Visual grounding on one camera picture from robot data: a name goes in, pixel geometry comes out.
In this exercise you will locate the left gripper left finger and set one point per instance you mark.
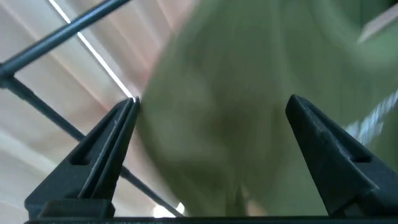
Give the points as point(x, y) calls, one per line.
point(90, 180)

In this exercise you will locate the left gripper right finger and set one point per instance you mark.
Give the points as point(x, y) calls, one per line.
point(342, 174)

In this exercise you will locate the green long-sleeved shirt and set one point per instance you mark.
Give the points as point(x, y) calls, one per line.
point(233, 93)

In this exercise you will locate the black clothes rack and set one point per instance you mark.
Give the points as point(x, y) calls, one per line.
point(62, 33)

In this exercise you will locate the beige curtain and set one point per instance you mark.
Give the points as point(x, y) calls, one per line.
point(46, 93)

